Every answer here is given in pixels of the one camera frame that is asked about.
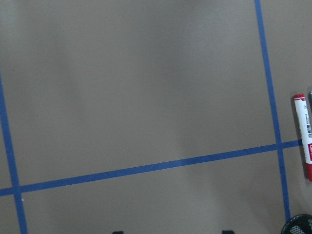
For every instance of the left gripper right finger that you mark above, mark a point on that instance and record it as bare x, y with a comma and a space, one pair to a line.
227, 232

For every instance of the red marker pen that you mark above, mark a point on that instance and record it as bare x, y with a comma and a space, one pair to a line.
305, 130

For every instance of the blue marker pen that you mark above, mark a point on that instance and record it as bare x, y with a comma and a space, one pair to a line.
310, 100

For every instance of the black mesh pen cup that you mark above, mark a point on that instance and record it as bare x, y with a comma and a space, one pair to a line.
299, 224

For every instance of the brown paper table mat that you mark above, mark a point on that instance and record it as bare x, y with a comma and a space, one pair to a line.
152, 116

